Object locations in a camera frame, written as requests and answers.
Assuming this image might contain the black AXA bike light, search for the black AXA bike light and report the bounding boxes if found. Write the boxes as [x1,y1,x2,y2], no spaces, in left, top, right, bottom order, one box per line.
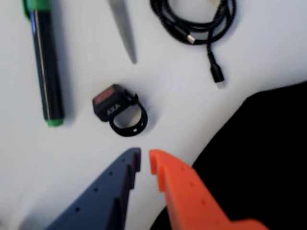
[92,83,149,138]

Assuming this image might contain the blue handled scissors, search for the blue handled scissors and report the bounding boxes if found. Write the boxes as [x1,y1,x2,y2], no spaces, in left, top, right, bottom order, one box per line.
[107,0,138,64]

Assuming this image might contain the black braided USB cable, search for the black braided USB cable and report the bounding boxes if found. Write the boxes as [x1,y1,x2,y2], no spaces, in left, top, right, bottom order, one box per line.
[150,0,237,89]

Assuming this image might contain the black marker with green cap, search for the black marker with green cap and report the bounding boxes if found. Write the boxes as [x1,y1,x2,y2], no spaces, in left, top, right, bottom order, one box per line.
[23,0,65,127]

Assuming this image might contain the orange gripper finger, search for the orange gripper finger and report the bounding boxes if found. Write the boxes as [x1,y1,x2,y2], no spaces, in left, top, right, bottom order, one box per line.
[149,148,271,230]

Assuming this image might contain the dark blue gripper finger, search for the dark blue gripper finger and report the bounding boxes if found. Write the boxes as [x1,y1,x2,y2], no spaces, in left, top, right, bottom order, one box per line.
[44,147,142,230]

